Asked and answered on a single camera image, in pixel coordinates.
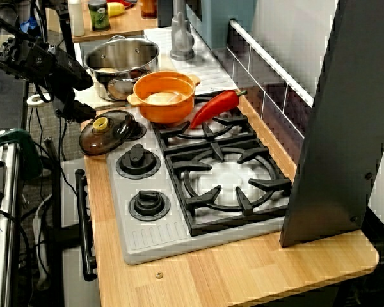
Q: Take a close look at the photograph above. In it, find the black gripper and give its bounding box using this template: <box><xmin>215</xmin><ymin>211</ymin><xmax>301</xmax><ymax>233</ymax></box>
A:
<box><xmin>52</xmin><ymin>83</ymin><xmax>97</xmax><ymax>125</ymax></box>

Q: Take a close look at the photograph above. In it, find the glass lid with yellow knob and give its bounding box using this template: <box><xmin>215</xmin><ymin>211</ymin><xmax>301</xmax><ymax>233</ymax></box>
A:
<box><xmin>79</xmin><ymin>109</ymin><xmax>147</xmax><ymax>157</ymax></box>

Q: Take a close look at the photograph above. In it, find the light wooden cutting board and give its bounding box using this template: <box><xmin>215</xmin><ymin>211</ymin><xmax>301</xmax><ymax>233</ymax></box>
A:
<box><xmin>26</xmin><ymin>73</ymin><xmax>131</xmax><ymax>112</ymax></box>

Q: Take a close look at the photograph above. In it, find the green clamp tool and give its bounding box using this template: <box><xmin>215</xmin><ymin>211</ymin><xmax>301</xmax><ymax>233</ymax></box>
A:
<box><xmin>0</xmin><ymin>127</ymin><xmax>43</xmax><ymax>180</ymax></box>

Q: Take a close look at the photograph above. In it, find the black stove knob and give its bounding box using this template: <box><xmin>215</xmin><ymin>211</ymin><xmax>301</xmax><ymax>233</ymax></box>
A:
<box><xmin>128</xmin><ymin>189</ymin><xmax>172</xmax><ymax>223</ymax></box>
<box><xmin>124</xmin><ymin>114</ymin><xmax>147</xmax><ymax>142</ymax></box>
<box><xmin>115</xmin><ymin>143</ymin><xmax>162</xmax><ymax>180</ymax></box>

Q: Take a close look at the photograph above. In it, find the black table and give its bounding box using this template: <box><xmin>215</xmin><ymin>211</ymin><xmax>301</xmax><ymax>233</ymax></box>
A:
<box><xmin>0</xmin><ymin>62</ymin><xmax>29</xmax><ymax>138</ymax></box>

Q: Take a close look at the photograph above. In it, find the stainless steel pot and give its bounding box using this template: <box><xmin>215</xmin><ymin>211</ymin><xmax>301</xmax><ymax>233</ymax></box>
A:
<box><xmin>83</xmin><ymin>35</ymin><xmax>161</xmax><ymax>103</ymax></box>

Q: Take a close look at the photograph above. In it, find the black stand pole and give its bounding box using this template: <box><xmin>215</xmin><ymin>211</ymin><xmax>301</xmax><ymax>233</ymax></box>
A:
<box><xmin>40</xmin><ymin>0</ymin><xmax>77</xmax><ymax>59</ymax></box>

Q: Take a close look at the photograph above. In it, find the orange and white toy food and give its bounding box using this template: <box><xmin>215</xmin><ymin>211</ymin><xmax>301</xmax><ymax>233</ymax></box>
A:
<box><xmin>143</xmin><ymin>91</ymin><xmax>184</xmax><ymax>106</ymax></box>

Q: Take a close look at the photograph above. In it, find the orange plastic pot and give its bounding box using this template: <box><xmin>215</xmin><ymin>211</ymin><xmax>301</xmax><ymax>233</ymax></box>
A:
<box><xmin>126</xmin><ymin>70</ymin><xmax>202</xmax><ymax>125</ymax></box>

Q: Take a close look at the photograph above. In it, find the white plastic bottle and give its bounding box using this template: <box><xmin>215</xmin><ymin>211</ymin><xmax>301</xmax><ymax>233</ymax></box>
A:
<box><xmin>67</xmin><ymin>0</ymin><xmax>86</xmax><ymax>37</ymax></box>

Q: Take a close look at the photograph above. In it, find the wooden side table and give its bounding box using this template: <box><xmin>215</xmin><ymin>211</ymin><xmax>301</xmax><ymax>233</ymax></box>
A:
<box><xmin>45</xmin><ymin>0</ymin><xmax>158</xmax><ymax>43</ymax></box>

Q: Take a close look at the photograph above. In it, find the green labelled can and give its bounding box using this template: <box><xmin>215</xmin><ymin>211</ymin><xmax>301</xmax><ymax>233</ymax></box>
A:
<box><xmin>87</xmin><ymin>0</ymin><xmax>111</xmax><ymax>32</ymax></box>

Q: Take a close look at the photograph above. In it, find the blue cloth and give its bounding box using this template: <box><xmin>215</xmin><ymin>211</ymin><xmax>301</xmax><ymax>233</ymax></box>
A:
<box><xmin>20</xmin><ymin>15</ymin><xmax>39</xmax><ymax>33</ymax></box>

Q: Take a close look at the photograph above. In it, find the black burner grate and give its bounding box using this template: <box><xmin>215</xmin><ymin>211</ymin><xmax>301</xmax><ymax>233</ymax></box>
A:
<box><xmin>150</xmin><ymin>91</ymin><xmax>257</xmax><ymax>155</ymax></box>
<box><xmin>164</xmin><ymin>139</ymin><xmax>293</xmax><ymax>238</ymax></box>

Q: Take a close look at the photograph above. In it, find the yellow mustard bottle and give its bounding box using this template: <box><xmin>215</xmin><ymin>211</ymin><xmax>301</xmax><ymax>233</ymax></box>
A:
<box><xmin>107</xmin><ymin>1</ymin><xmax>127</xmax><ymax>18</ymax></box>

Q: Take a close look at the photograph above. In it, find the red bowl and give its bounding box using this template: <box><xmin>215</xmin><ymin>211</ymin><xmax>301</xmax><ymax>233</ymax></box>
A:
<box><xmin>106</xmin><ymin>0</ymin><xmax>138</xmax><ymax>8</ymax></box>

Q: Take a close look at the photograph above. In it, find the brown jar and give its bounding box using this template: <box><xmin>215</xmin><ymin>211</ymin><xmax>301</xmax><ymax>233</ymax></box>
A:
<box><xmin>140</xmin><ymin>0</ymin><xmax>158</xmax><ymax>20</ymax></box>

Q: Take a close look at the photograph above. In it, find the grey toy faucet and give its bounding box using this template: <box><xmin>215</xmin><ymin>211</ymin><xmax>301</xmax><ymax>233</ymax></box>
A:
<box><xmin>169</xmin><ymin>0</ymin><xmax>196</xmax><ymax>62</ymax></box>

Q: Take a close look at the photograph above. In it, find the dark box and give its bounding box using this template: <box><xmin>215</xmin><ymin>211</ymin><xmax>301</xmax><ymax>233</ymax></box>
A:
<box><xmin>156</xmin><ymin>0</ymin><xmax>173</xmax><ymax>28</ymax></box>

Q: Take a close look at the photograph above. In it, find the white sink drainboard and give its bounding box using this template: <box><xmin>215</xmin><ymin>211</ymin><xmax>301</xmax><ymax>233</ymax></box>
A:
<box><xmin>143</xmin><ymin>27</ymin><xmax>238</xmax><ymax>97</ymax></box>

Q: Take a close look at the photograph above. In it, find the red toy pepper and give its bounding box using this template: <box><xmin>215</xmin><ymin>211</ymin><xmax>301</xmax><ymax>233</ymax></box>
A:
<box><xmin>189</xmin><ymin>90</ymin><xmax>248</xmax><ymax>130</ymax></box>

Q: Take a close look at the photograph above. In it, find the grey toy stove plate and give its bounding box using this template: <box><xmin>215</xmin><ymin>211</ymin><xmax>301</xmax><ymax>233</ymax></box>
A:
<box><xmin>106</xmin><ymin>92</ymin><xmax>292</xmax><ymax>266</ymax></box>

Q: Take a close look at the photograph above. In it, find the teal blue cabinet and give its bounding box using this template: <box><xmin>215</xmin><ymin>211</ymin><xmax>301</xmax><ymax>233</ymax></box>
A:
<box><xmin>185</xmin><ymin>0</ymin><xmax>257</xmax><ymax>52</ymax></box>

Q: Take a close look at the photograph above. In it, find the white toy oven cabinet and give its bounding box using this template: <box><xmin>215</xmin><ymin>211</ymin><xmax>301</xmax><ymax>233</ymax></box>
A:
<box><xmin>60</xmin><ymin>159</ymin><xmax>102</xmax><ymax>307</ymax></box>

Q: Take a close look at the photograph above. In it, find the dark tile backsplash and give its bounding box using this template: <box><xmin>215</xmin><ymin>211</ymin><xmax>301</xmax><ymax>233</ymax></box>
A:
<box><xmin>225</xmin><ymin>19</ymin><xmax>315</xmax><ymax>168</ymax></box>

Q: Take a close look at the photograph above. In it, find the black cable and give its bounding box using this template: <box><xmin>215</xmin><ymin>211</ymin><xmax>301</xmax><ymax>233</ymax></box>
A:
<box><xmin>58</xmin><ymin>116</ymin><xmax>68</xmax><ymax>162</ymax></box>

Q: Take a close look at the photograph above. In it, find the black oven door handle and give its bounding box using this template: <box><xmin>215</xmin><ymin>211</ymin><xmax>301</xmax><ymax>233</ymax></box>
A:
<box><xmin>74</xmin><ymin>169</ymin><xmax>98</xmax><ymax>283</ymax></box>

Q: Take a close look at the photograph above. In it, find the silver metal rail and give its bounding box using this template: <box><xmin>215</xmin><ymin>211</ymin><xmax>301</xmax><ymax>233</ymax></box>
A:
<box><xmin>0</xmin><ymin>140</ymin><xmax>20</xmax><ymax>307</ymax></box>

